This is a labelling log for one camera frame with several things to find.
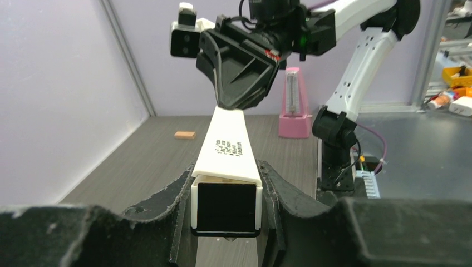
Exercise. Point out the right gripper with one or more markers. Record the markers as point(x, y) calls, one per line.
point(241, 63)

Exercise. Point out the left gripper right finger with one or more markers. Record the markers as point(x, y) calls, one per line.
point(298, 230)

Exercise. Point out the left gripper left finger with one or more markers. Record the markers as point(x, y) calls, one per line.
point(153, 232)

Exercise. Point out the white black remote cover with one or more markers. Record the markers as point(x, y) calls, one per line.
point(225, 207)

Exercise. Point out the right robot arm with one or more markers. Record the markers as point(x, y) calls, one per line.
point(316, 31)

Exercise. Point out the remote battery cover strip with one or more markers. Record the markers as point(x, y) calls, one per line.
point(226, 155)

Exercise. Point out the wooden block right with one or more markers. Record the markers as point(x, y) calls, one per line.
point(185, 135)

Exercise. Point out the pink tape dispenser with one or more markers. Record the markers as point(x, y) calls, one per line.
point(295, 115)

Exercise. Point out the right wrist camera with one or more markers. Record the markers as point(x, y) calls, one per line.
point(185, 32)

